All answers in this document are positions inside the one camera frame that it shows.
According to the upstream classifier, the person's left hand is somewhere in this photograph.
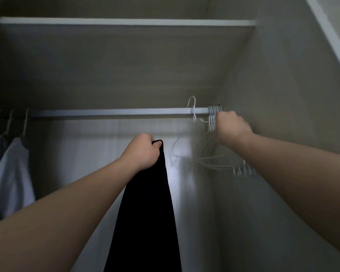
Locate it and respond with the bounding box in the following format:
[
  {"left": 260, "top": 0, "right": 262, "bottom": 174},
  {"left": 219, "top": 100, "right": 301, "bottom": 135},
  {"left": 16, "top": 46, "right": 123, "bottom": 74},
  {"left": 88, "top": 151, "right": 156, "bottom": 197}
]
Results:
[{"left": 118, "top": 133, "right": 163, "bottom": 175}]

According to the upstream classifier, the person's right hand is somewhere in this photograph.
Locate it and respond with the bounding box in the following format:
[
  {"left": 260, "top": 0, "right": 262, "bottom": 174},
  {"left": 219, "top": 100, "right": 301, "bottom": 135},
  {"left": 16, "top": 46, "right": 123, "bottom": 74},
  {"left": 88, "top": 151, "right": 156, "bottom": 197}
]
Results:
[{"left": 214, "top": 110, "right": 255, "bottom": 148}]

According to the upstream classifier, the black garment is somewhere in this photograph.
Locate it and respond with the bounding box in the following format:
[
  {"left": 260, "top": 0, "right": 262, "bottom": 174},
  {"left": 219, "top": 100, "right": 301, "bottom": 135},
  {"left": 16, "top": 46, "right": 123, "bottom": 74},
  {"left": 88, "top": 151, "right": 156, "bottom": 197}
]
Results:
[{"left": 104, "top": 140, "right": 183, "bottom": 272}]

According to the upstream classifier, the grey two-tone jacket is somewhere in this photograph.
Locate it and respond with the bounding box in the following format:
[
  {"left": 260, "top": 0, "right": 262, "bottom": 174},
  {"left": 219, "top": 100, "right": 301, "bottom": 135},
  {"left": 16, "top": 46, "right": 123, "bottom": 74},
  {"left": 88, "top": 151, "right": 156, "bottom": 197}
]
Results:
[{"left": 0, "top": 136, "right": 36, "bottom": 227}]

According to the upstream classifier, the person's left forearm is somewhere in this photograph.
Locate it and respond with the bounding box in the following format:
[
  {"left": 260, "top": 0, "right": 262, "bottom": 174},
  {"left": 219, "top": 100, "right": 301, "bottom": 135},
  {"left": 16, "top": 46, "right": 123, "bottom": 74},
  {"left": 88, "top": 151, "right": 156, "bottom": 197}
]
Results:
[{"left": 0, "top": 158, "right": 132, "bottom": 272}]

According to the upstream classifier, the person's right forearm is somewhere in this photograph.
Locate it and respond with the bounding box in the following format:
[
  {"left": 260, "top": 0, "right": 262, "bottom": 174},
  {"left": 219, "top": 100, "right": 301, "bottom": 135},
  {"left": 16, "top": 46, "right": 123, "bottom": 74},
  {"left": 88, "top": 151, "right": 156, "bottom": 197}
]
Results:
[{"left": 237, "top": 133, "right": 340, "bottom": 261}]

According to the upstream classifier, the bunch of white hangers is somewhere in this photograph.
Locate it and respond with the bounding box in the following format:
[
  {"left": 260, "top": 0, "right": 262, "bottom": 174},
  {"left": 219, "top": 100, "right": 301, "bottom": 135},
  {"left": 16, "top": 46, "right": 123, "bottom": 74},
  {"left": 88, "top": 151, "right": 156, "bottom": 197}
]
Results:
[{"left": 195, "top": 105, "right": 257, "bottom": 179}]

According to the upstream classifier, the closet rod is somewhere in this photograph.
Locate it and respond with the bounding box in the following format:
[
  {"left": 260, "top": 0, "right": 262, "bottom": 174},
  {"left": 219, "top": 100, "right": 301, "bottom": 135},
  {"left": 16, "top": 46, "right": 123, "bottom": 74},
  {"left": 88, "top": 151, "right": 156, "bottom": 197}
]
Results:
[{"left": 28, "top": 106, "right": 213, "bottom": 118}]

